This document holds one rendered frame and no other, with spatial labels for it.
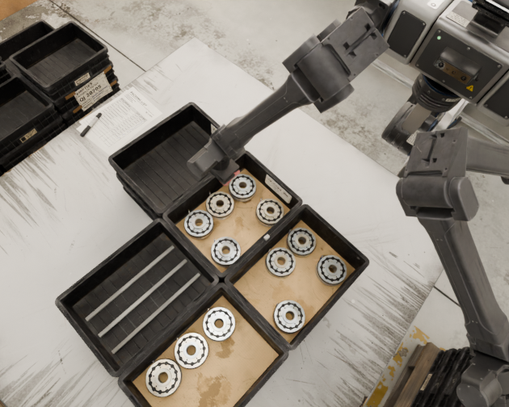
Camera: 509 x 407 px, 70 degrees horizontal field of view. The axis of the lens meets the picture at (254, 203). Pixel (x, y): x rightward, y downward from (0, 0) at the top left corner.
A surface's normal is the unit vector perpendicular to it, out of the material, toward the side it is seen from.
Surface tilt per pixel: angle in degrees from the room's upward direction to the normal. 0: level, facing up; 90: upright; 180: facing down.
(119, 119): 0
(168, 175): 0
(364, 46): 33
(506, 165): 41
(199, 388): 0
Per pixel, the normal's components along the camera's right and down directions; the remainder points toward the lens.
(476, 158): 0.59, 0.10
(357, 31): 0.19, 0.13
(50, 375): 0.08, -0.42
